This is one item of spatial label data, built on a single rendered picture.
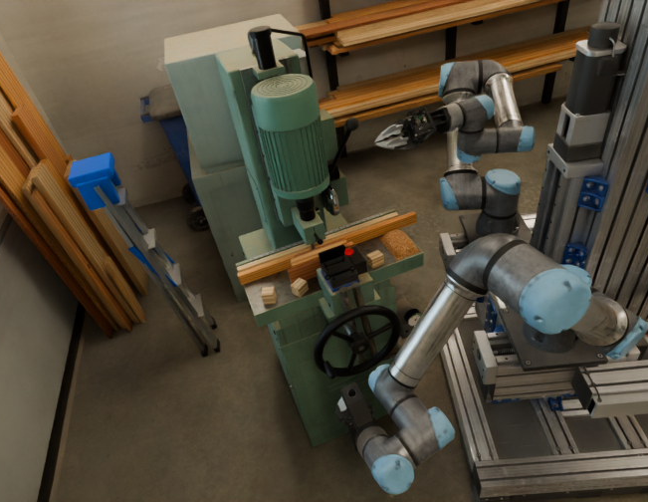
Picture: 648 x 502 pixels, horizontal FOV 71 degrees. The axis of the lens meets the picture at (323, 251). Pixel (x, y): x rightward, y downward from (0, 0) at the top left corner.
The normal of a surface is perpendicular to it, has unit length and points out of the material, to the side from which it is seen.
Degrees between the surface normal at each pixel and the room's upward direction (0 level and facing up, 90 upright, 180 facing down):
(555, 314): 84
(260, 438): 0
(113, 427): 0
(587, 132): 90
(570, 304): 84
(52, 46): 90
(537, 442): 0
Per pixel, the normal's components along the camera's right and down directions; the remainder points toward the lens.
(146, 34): 0.27, 0.59
